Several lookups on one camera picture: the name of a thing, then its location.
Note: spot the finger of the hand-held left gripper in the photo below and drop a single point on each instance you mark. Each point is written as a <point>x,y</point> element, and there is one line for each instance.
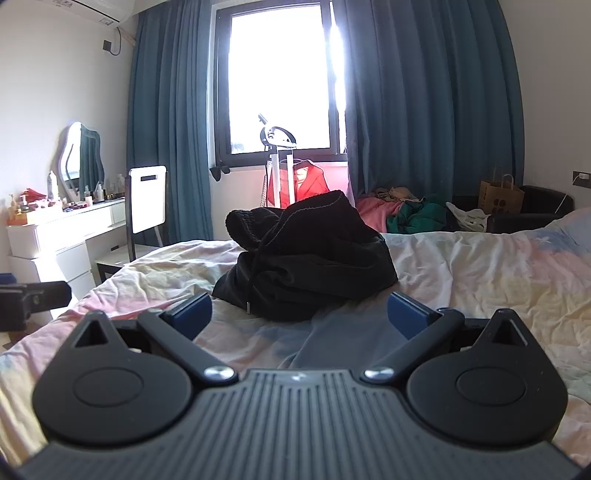
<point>51,293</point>

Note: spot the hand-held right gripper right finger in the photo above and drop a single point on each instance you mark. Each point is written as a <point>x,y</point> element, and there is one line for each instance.
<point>407,316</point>

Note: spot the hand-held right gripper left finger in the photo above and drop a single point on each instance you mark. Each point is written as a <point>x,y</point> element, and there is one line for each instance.
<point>190,316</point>

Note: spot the white vanity desk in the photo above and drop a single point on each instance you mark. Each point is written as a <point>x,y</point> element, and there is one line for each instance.
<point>51,244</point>

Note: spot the green cloth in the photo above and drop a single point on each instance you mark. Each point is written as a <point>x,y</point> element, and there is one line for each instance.
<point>418,214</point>

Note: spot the white lotion bottle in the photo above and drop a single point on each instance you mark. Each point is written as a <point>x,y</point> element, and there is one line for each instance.
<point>52,187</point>

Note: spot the pink cloth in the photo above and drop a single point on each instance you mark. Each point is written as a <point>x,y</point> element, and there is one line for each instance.
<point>376,210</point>

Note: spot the white plastic bag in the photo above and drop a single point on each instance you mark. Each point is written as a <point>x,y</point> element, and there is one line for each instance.
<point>468,217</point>

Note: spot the row of cosmetic bottles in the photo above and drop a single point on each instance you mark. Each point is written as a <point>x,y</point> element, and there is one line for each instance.
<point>108,189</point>

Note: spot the beige cloth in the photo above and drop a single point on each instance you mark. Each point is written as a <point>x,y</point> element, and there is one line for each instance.
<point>397,194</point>

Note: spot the white backed chair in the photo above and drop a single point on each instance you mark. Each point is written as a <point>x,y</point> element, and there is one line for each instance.
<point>147,198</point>

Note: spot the wavy framed mirror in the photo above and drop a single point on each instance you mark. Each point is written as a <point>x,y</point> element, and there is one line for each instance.
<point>81,154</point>

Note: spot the black curtain holdback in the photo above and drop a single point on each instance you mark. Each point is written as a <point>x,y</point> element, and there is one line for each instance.
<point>219,170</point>

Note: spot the brown paper bag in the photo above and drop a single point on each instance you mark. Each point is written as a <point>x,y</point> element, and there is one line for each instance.
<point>501,196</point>

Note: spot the red garment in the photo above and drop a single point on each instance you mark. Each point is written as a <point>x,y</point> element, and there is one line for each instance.
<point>314,182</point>

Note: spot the black sofa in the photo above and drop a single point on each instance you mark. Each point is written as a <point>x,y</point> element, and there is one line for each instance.
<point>535,203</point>

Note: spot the blue curtain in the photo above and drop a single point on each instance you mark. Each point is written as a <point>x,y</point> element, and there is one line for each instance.
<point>171,120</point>
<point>429,101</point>

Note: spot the black framed window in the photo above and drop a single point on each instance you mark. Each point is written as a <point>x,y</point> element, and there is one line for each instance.
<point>277,69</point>

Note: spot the white air conditioner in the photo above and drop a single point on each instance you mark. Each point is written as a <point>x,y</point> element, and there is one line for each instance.
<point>99,8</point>

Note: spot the wall socket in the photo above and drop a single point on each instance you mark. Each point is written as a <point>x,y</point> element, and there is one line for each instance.
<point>582,177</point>

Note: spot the small black wall box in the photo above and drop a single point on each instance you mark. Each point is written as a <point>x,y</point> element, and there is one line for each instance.
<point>107,47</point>

